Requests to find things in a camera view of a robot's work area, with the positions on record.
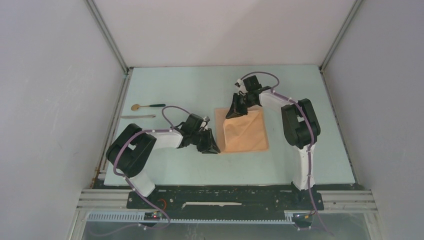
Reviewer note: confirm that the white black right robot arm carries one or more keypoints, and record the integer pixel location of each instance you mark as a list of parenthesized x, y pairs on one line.
[(301, 127)]

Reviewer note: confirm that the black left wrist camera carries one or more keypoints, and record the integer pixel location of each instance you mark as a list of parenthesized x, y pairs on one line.
[(196, 123)]

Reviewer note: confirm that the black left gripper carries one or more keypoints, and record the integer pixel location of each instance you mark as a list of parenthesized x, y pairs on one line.
[(211, 147)]

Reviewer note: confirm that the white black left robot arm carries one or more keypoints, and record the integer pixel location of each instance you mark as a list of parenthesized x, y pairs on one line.
[(130, 151)]

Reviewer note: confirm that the aluminium frame rail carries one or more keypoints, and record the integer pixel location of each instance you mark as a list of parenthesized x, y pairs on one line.
[(103, 200)]

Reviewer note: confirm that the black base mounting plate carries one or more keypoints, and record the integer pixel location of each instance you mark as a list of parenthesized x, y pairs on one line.
[(229, 203)]

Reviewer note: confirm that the peach cloth napkin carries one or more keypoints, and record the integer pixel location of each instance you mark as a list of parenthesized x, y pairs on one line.
[(244, 134)]

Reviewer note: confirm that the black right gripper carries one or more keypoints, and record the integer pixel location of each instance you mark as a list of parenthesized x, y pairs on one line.
[(235, 110)]

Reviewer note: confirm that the silver table knife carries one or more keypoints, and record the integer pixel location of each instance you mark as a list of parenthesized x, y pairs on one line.
[(150, 116)]

